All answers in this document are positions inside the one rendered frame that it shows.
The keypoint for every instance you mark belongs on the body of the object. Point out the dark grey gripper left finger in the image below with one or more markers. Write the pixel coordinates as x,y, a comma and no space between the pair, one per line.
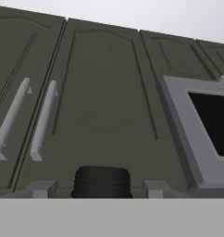
43,186

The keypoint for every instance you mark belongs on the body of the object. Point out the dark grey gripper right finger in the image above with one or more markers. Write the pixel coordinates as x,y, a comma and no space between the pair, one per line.
155,186

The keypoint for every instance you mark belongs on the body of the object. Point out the black ribbed round cap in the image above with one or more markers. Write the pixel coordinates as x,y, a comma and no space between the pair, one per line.
101,182

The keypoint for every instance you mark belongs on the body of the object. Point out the grey microwave oven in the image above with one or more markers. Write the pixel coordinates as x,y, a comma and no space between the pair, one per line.
194,123

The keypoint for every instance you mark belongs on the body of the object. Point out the dark olive cupboard door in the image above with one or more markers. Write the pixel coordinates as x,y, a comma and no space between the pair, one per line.
175,52
101,92
217,54
15,55

